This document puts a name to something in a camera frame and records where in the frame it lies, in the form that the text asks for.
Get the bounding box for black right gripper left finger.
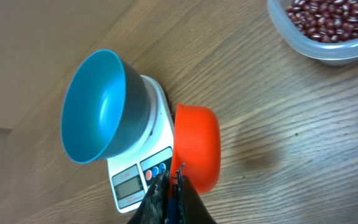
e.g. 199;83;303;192
127;171;170;224

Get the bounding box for teal blue bowl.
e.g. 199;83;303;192
60;49;150;164

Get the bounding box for red adzuki beans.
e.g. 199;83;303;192
286;0;358;42

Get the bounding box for clear plastic container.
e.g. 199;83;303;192
267;0;358;66

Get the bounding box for white digital kitchen scale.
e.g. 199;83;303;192
107;75;174;213

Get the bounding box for orange measuring scoop blue handle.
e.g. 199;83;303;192
166;104;221;223

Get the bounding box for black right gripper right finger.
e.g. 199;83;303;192
175;164;217;224

